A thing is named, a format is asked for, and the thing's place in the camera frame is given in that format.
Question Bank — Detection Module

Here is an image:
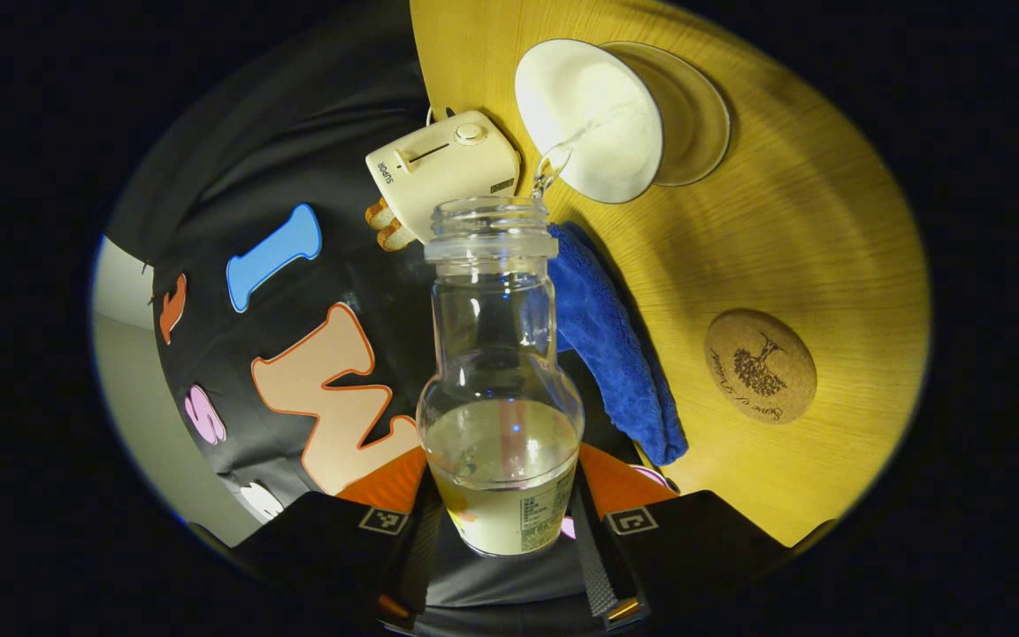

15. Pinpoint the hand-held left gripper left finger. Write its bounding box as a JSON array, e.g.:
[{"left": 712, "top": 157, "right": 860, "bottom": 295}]
[{"left": 234, "top": 445, "right": 447, "bottom": 631}]

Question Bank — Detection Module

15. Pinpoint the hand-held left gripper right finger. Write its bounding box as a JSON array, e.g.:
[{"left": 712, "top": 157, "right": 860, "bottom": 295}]
[{"left": 565, "top": 441, "right": 792, "bottom": 627}]

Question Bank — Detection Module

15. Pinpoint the clear glass water bottle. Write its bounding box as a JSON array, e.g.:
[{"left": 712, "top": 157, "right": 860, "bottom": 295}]
[{"left": 417, "top": 196, "right": 585, "bottom": 556}]

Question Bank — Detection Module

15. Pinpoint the round cork coaster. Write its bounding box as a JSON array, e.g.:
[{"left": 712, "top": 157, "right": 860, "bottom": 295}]
[{"left": 704, "top": 308, "right": 818, "bottom": 424}]

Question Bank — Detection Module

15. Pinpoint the cream ceramic teacup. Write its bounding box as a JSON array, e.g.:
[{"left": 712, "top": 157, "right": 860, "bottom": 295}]
[{"left": 514, "top": 38, "right": 663, "bottom": 204}]

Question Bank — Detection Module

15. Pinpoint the blue towel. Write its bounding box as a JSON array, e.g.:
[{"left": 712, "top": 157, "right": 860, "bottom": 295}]
[{"left": 548, "top": 221, "right": 689, "bottom": 467}]

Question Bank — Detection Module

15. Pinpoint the white toaster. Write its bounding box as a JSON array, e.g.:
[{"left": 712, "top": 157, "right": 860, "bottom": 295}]
[{"left": 365, "top": 110, "right": 521, "bottom": 244}]

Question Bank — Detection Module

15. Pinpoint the black backdrop cloth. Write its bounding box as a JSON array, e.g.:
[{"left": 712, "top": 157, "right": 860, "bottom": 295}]
[{"left": 103, "top": 4, "right": 678, "bottom": 633}]

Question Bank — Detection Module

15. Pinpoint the cream saucer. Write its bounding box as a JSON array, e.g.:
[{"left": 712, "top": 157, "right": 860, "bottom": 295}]
[{"left": 602, "top": 42, "right": 732, "bottom": 187}]

